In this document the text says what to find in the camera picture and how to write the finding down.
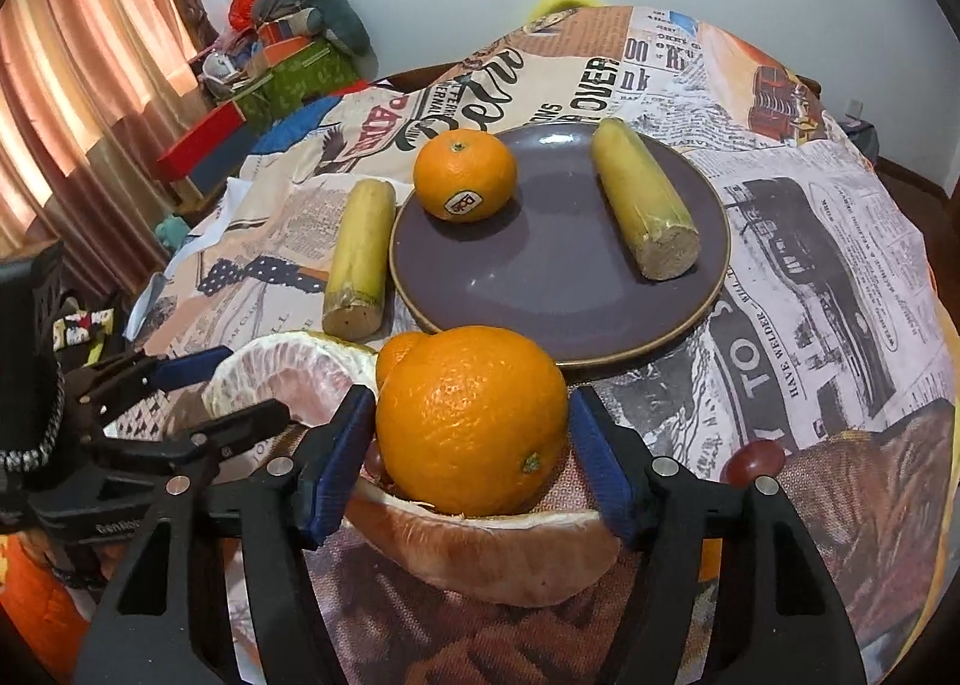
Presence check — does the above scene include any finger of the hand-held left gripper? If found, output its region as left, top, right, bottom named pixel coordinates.
left=75, top=400, right=293, bottom=487
left=64, top=346, right=236, bottom=425

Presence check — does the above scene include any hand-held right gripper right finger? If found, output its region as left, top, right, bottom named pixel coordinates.
left=568, top=385, right=872, bottom=685

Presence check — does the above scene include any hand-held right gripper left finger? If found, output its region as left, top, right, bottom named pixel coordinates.
left=71, top=386, right=377, bottom=685

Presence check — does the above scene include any pink pomelo peel piece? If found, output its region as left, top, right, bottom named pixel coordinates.
left=202, top=331, right=380, bottom=432

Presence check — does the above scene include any large orange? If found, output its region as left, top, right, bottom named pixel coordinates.
left=375, top=326, right=569, bottom=517

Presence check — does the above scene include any small orange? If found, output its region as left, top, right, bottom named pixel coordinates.
left=375, top=332, right=430, bottom=390

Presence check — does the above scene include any teal plush toy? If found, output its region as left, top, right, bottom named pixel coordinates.
left=154, top=213, right=190, bottom=252

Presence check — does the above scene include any pink pomelo peel bowl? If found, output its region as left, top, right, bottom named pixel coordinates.
left=341, top=473, right=623, bottom=608

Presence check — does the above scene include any purple plate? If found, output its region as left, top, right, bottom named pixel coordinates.
left=388, top=122, right=732, bottom=368

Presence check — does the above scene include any yellow sugarcane piece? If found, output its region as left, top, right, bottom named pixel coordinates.
left=322, top=179, right=397, bottom=342
left=592, top=118, right=701, bottom=282

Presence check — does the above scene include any red and blue box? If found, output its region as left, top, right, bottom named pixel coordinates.
left=155, top=103, right=257, bottom=202

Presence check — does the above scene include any pink curtain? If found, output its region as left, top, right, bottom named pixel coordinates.
left=0, top=0, right=220, bottom=262

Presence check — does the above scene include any newspaper print tablecloth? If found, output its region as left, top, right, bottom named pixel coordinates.
left=97, top=2, right=952, bottom=685

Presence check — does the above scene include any orange cloth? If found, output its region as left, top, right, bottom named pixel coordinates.
left=0, top=533, right=100, bottom=665

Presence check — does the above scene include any green box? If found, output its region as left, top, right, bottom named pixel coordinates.
left=231, top=40, right=362, bottom=132

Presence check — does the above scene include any orange with sticker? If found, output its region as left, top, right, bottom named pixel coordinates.
left=413, top=130, right=519, bottom=224

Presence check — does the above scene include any grey plush toy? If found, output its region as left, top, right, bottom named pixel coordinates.
left=251, top=0, right=374, bottom=57

